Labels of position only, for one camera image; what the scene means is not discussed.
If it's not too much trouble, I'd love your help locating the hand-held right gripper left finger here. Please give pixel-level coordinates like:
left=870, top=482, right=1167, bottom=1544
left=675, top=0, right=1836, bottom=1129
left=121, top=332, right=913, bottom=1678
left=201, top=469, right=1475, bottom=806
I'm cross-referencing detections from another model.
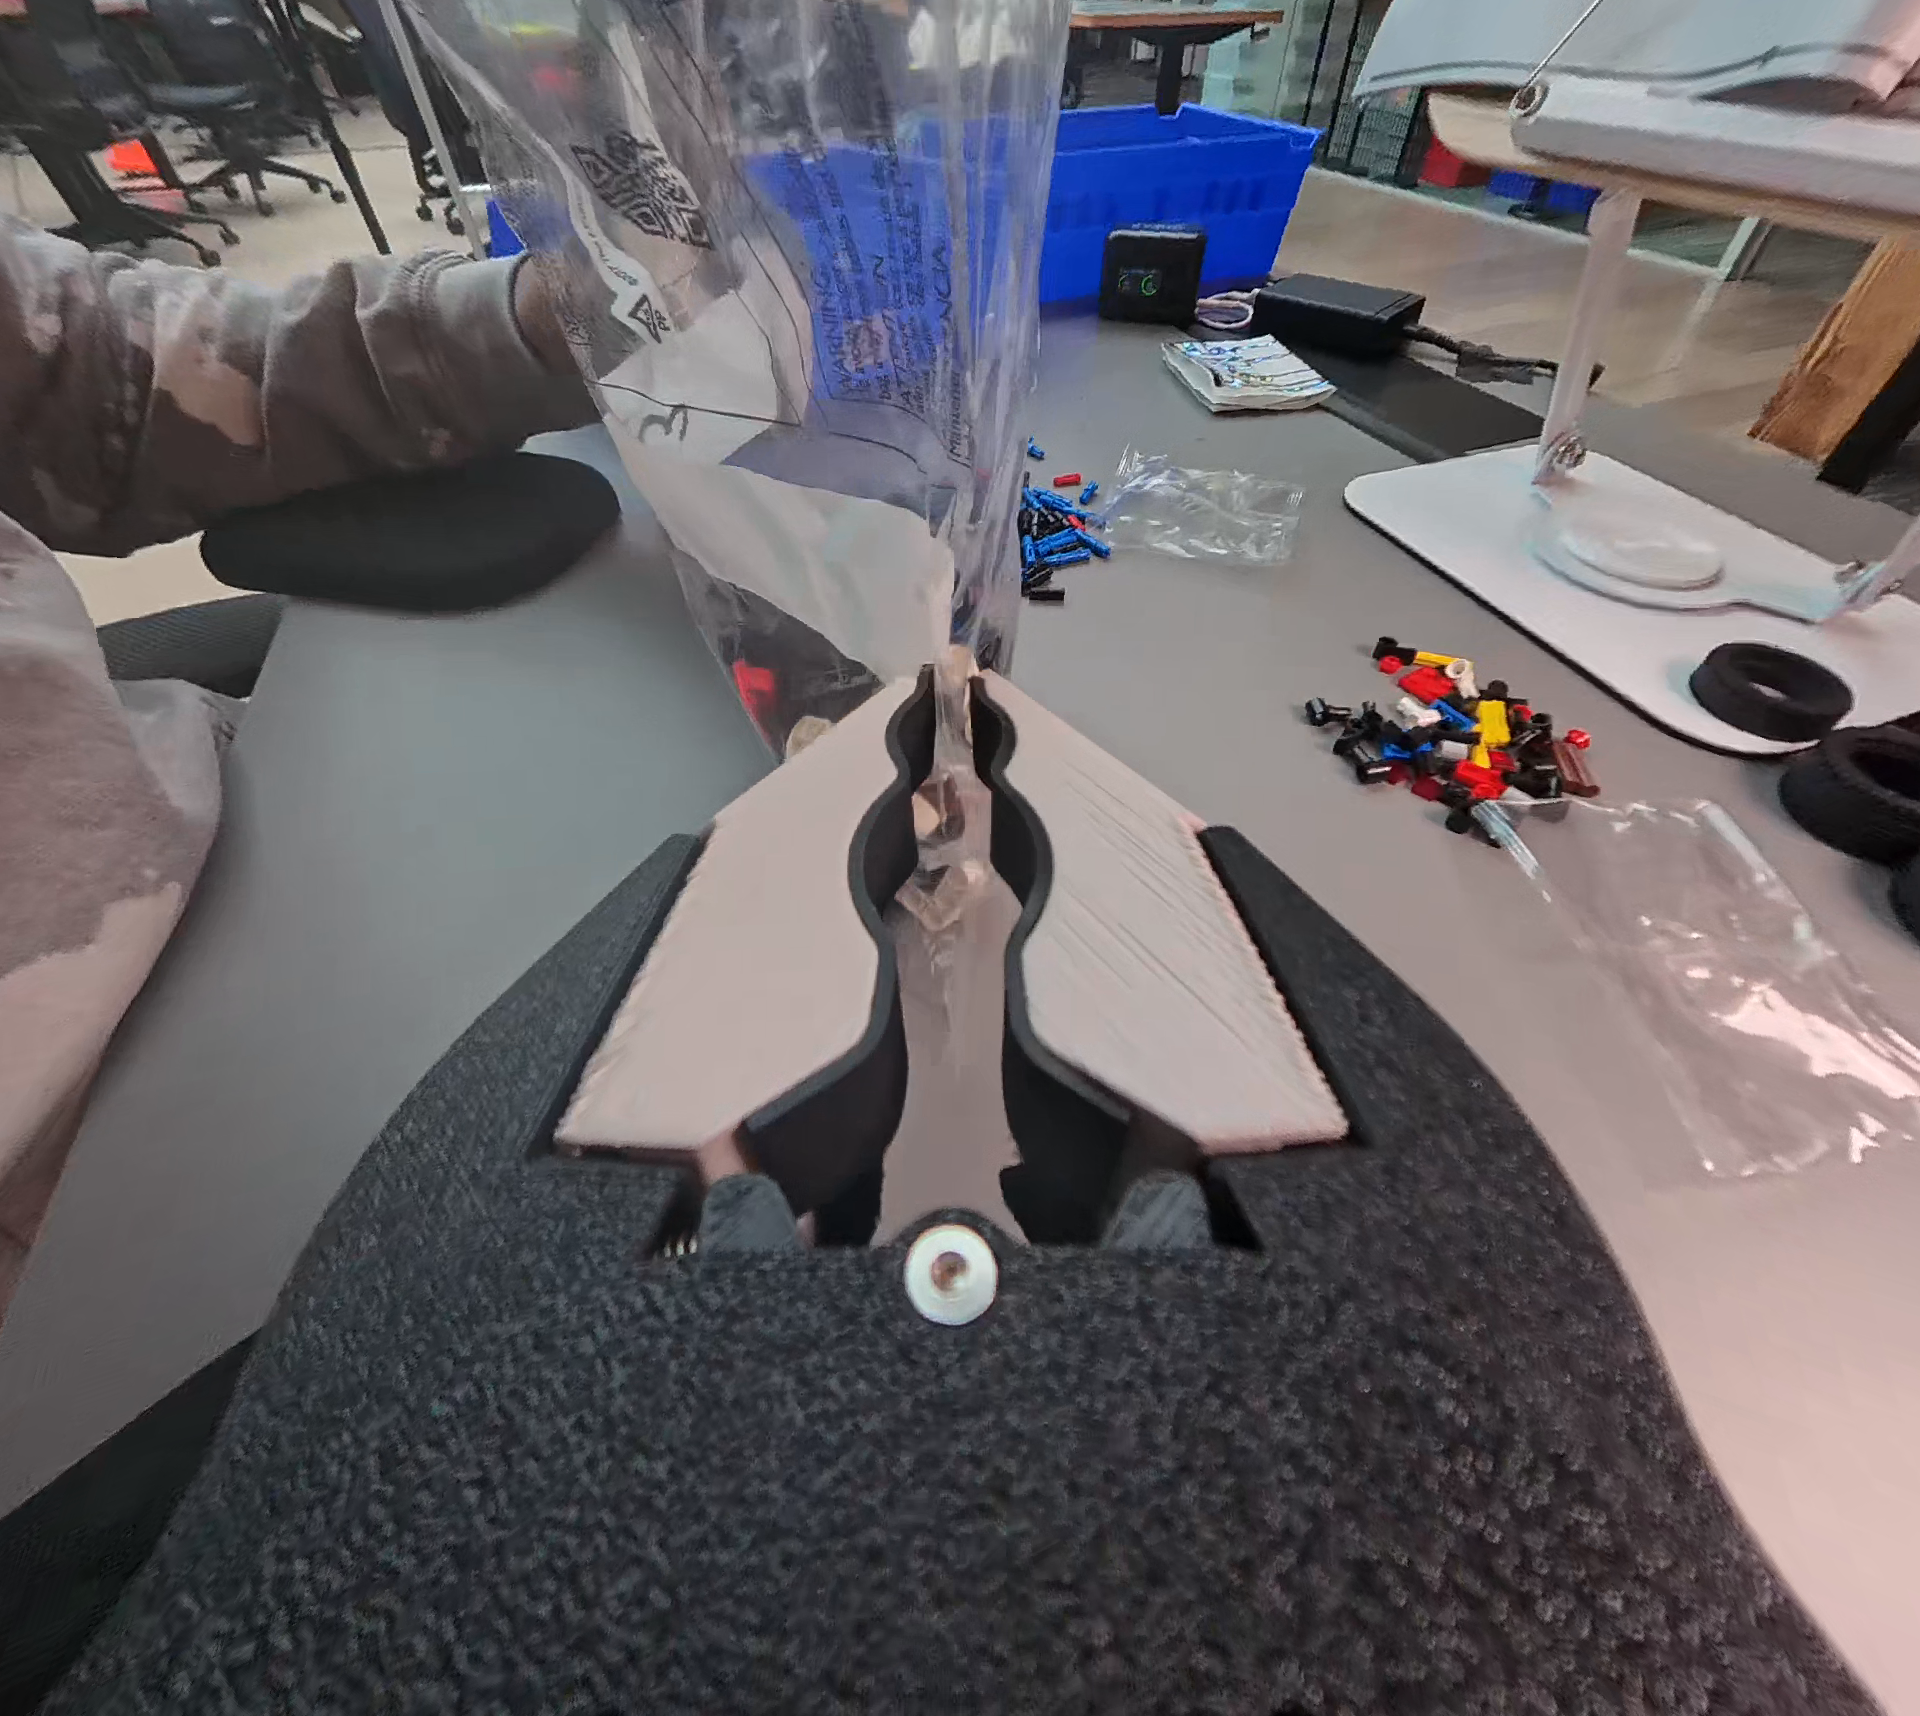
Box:
left=550, top=666, right=941, bottom=1219

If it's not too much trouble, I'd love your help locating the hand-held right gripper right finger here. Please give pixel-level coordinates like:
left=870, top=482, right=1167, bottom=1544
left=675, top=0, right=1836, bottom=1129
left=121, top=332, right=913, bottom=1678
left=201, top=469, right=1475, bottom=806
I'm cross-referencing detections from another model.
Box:
left=970, top=666, right=1347, bottom=1219

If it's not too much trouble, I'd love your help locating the clear plastic bag of bricks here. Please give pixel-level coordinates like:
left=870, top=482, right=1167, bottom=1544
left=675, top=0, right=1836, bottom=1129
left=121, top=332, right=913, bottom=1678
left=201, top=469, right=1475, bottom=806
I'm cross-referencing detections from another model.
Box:
left=293, top=0, right=1092, bottom=979

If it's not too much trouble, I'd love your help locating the person's left forearm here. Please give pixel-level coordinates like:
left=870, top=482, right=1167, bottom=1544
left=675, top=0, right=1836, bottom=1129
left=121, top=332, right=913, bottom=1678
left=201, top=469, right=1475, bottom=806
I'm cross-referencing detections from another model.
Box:
left=0, top=212, right=602, bottom=556

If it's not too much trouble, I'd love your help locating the brown top standing desk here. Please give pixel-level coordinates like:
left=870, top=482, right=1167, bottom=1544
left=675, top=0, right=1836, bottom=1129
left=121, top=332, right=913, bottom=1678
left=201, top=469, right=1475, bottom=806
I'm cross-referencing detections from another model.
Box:
left=1069, top=0, right=1281, bottom=116

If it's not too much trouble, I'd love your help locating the pile of mixed coloured bricks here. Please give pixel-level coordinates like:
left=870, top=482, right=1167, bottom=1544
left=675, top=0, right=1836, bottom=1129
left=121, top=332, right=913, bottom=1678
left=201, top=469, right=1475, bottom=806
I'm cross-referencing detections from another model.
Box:
left=1302, top=639, right=1600, bottom=842

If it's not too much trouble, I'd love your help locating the pile of blue black pins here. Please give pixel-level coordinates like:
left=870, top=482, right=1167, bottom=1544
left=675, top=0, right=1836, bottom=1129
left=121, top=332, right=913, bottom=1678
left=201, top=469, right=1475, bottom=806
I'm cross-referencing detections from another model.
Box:
left=1016, top=435, right=1116, bottom=598

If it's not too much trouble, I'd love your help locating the small clear plastic bag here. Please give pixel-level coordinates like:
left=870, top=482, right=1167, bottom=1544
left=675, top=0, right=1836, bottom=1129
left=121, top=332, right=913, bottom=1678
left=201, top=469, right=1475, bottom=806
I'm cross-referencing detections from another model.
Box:
left=1107, top=445, right=1309, bottom=568

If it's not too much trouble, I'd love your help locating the black armrest pad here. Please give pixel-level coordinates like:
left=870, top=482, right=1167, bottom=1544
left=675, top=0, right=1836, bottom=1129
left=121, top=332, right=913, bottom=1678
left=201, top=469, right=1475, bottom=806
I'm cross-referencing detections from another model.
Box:
left=198, top=451, right=624, bottom=612

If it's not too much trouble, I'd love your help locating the empty clear plastic bag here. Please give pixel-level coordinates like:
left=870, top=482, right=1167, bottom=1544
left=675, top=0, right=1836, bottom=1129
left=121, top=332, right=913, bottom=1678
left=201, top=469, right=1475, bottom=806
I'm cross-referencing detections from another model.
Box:
left=1475, top=794, right=1920, bottom=1182

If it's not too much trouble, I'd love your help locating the white metal book stand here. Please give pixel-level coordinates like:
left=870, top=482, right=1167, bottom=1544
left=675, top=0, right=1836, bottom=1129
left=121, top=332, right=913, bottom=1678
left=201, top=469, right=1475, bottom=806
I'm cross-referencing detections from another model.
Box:
left=1346, top=0, right=1920, bottom=759

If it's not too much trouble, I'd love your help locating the black toy tyre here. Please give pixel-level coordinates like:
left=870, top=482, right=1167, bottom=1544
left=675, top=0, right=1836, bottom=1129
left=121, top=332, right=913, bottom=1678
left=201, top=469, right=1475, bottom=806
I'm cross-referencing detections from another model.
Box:
left=1684, top=645, right=1856, bottom=746
left=1776, top=722, right=1920, bottom=866

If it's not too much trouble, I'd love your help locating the person's patterned grey sweatshirt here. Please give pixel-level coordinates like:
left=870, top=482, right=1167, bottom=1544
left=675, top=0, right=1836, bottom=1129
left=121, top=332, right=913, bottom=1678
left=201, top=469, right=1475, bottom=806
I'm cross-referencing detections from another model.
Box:
left=0, top=514, right=238, bottom=1302

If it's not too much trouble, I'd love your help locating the black power adapter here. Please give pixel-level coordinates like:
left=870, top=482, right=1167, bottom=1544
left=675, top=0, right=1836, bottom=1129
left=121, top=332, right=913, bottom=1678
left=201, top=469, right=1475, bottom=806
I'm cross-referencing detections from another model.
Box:
left=1249, top=276, right=1427, bottom=363

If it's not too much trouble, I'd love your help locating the small black electronic box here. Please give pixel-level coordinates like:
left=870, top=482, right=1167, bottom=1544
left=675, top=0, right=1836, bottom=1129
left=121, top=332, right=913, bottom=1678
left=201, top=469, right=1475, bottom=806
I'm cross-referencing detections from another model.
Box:
left=1097, top=219, right=1211, bottom=322

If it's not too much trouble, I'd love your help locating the blue plastic bin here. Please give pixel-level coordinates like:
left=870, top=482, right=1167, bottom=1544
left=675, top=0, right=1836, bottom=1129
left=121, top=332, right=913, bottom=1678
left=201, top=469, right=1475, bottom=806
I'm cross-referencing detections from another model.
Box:
left=485, top=106, right=1322, bottom=316

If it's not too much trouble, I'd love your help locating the black office chair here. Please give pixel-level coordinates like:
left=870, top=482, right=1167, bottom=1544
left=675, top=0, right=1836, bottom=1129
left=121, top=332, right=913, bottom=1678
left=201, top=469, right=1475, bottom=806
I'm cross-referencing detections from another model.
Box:
left=126, top=0, right=351, bottom=219

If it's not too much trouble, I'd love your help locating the black power cable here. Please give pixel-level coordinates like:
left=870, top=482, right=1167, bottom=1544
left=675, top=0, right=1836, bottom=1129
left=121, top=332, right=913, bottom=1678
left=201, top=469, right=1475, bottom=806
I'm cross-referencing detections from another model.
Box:
left=1404, top=316, right=1604, bottom=387

